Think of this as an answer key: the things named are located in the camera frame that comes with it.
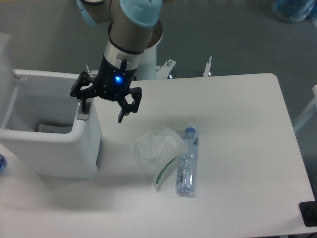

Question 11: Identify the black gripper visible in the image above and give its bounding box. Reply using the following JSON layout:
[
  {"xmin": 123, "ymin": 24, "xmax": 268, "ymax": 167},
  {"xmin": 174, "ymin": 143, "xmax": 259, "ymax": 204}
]
[{"xmin": 70, "ymin": 57, "xmax": 142, "ymax": 123}]

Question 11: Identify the white push-lid trash can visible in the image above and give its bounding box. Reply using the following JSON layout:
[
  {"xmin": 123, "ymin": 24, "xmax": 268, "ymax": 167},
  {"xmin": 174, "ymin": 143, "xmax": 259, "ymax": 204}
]
[{"xmin": 0, "ymin": 33, "xmax": 103, "ymax": 179}]

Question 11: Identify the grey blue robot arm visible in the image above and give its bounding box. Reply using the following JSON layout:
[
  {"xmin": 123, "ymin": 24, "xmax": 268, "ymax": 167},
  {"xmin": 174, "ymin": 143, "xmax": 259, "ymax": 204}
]
[{"xmin": 70, "ymin": 0, "xmax": 162, "ymax": 122}]

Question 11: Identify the crumpled clear plastic bag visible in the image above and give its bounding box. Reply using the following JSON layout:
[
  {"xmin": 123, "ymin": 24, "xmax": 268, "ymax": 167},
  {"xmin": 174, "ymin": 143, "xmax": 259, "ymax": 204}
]
[{"xmin": 130, "ymin": 127, "xmax": 188, "ymax": 189}]

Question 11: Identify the crushed clear plastic bottle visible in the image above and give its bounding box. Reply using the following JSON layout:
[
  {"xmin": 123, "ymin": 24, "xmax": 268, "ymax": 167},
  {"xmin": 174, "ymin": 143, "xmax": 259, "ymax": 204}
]
[{"xmin": 176, "ymin": 124, "xmax": 199, "ymax": 196}]

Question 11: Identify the blue bottle at left edge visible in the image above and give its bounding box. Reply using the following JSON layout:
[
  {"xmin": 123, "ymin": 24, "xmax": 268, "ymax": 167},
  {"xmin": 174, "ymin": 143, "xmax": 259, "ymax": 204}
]
[{"xmin": 0, "ymin": 154, "xmax": 7, "ymax": 174}]

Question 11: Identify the blue plastic bag on floor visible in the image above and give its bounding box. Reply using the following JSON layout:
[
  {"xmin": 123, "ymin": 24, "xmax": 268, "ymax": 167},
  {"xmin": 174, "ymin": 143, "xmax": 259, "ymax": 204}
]
[{"xmin": 271, "ymin": 0, "xmax": 317, "ymax": 23}]

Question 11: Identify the black device at table corner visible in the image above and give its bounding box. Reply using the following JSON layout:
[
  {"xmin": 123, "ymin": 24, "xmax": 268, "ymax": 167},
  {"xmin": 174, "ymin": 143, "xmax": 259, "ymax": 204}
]
[{"xmin": 299, "ymin": 201, "xmax": 317, "ymax": 227}]

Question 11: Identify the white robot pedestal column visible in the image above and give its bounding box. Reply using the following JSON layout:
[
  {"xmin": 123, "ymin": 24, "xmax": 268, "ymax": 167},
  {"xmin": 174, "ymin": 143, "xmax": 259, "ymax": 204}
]
[{"xmin": 135, "ymin": 20, "xmax": 163, "ymax": 81}]

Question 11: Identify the white pedestal base frame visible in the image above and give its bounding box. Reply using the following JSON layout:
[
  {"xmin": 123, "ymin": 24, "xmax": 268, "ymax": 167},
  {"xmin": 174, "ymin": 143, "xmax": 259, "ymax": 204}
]
[{"xmin": 85, "ymin": 56, "xmax": 214, "ymax": 80}]

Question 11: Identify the white frame at right edge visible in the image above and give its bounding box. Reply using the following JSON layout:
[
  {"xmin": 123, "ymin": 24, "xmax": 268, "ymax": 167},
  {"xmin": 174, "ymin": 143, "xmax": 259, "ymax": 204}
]
[{"xmin": 293, "ymin": 85, "xmax": 317, "ymax": 133}]

